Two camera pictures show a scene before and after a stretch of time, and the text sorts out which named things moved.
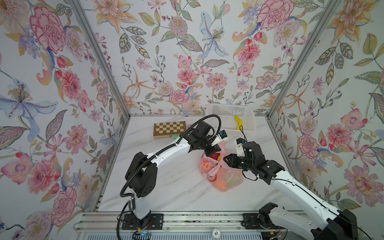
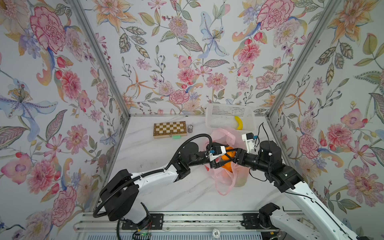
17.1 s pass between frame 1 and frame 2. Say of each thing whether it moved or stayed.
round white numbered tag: stayed
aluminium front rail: stayed
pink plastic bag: moved
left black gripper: moved
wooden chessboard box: stayed
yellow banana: stayed
